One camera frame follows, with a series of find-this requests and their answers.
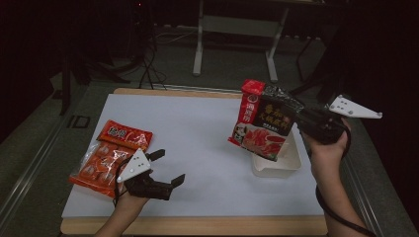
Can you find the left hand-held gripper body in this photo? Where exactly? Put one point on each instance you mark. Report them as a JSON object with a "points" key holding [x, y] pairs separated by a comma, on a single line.
{"points": [[135, 166]]}

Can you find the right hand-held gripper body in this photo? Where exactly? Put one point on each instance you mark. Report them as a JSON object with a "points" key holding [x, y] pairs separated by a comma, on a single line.
{"points": [[321, 126]]}

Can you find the orange clear snack packet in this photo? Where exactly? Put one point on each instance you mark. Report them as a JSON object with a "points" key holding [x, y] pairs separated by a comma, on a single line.
{"points": [[102, 154]]}

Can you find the white two-compartment box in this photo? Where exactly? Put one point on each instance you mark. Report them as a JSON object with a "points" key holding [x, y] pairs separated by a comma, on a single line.
{"points": [[286, 164]]}

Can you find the red and black soup packet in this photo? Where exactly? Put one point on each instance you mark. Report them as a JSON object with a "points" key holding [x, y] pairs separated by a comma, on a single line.
{"points": [[263, 125]]}

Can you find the person's right hand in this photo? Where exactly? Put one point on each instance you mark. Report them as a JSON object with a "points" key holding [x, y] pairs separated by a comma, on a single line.
{"points": [[326, 150]]}

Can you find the person's left hand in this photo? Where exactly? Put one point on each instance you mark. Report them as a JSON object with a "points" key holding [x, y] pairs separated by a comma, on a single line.
{"points": [[130, 200]]}

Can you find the white table mat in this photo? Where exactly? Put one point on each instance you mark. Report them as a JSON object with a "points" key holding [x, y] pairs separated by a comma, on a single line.
{"points": [[197, 125]]}

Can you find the black metal stand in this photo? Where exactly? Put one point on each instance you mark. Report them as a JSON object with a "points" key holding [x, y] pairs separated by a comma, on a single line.
{"points": [[306, 59], [66, 85]]}

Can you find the metal floor rail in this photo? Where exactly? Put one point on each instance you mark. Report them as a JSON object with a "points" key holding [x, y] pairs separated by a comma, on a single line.
{"points": [[29, 168], [362, 194]]}

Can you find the white metal desk frame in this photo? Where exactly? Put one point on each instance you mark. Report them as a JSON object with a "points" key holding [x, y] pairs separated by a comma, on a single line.
{"points": [[237, 26]]}

